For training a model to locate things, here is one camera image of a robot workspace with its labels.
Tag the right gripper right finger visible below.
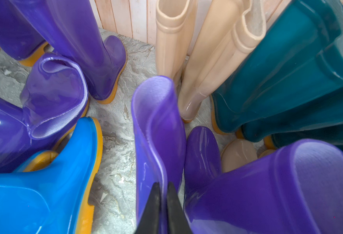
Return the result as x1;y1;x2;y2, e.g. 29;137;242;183
167;182;193;234

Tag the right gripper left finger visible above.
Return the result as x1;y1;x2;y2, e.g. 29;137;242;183
135;182;161;234

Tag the large beige boot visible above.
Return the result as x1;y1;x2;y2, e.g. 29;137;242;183
221;139;258;173

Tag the large purple boot front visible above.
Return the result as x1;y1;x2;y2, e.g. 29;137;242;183
184;126;343;234

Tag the teal boot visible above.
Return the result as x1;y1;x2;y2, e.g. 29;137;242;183
235;87;343;142
211;1;343;134
264;124;343;151

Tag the blue boot upper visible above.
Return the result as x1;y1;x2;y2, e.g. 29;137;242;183
0;117;103;234

